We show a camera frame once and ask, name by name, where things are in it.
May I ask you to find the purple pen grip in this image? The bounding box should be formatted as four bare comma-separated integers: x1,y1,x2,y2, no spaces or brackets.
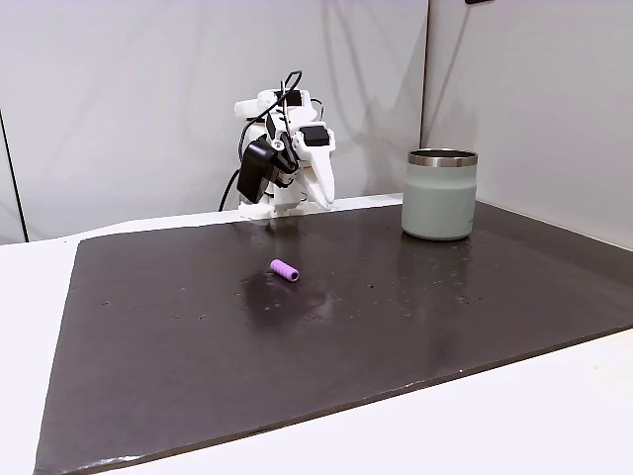
269,258,302,285

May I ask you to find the grey-green cup steel rim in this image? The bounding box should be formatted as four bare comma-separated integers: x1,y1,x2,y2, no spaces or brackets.
401,148,480,242

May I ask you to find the dark brown table mat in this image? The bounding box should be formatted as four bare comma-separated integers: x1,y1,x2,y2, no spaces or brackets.
33,200,633,475

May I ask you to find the black oval camera box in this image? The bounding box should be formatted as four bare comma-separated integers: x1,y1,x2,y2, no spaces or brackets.
235,139,279,205

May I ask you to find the black base cable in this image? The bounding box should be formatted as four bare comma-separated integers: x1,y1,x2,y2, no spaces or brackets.
219,167,243,213

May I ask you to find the thin black cable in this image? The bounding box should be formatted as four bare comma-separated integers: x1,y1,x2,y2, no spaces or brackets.
0,106,30,243

